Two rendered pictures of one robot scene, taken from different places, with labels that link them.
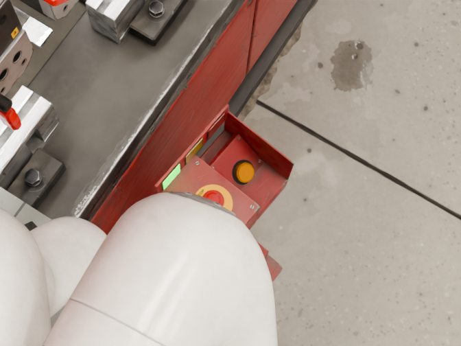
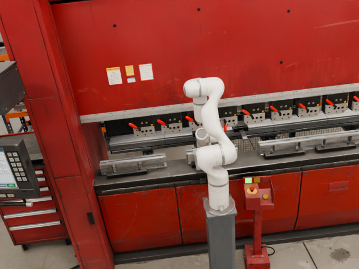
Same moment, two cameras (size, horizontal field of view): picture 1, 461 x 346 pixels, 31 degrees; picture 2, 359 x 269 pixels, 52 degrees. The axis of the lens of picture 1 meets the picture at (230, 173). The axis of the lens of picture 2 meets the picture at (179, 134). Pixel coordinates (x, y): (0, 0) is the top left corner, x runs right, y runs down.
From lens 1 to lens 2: 1.87 m
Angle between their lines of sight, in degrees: 53
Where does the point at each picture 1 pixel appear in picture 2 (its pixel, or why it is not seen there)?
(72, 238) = not seen: hidden behind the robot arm
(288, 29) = (327, 232)
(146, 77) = (259, 161)
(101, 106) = (246, 160)
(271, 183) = (269, 202)
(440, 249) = not seen: outside the picture
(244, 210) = (256, 195)
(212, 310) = (212, 84)
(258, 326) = (216, 93)
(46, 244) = not seen: hidden behind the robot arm
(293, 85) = (317, 246)
